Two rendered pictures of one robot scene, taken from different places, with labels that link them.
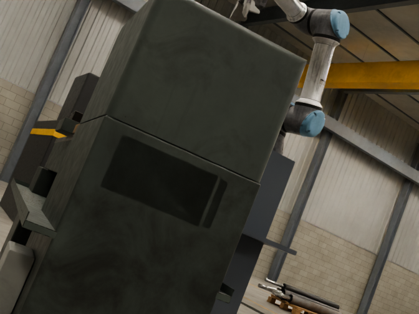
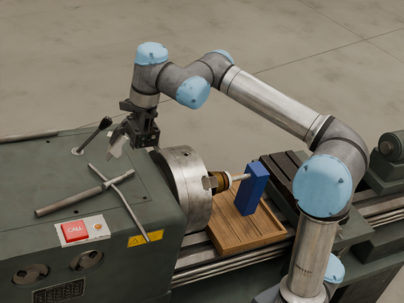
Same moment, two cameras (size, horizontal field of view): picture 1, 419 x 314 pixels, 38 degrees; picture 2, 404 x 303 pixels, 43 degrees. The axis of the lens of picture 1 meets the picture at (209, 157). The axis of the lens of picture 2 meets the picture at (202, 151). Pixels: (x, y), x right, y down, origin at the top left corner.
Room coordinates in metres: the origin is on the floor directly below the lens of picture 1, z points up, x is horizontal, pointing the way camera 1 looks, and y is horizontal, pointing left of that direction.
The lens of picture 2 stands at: (1.92, -0.98, 2.34)
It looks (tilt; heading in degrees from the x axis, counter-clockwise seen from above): 39 degrees down; 71
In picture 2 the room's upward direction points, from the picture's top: 15 degrees clockwise
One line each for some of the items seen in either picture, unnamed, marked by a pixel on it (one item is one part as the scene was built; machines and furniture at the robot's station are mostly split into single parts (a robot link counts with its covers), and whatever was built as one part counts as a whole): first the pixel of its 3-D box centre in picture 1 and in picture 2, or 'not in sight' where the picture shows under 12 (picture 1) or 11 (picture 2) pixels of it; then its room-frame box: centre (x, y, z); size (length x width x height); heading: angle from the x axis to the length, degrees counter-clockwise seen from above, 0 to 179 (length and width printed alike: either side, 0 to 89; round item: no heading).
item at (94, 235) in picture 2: not in sight; (82, 235); (1.97, -0.05, 1.23); 0.13 x 0.08 x 0.06; 18
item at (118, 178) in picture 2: not in sight; (119, 178); (2.07, 0.14, 1.27); 0.12 x 0.02 x 0.02; 37
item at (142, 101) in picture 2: not in sight; (146, 94); (2.10, 0.08, 1.62); 0.08 x 0.08 x 0.05
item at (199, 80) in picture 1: (184, 95); (68, 222); (1.93, 0.15, 1.06); 0.59 x 0.48 x 0.39; 18
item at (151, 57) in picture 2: not in sight; (150, 68); (2.10, 0.07, 1.70); 0.09 x 0.08 x 0.11; 137
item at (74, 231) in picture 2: not in sight; (74, 231); (1.95, -0.06, 1.26); 0.06 x 0.06 x 0.02; 18
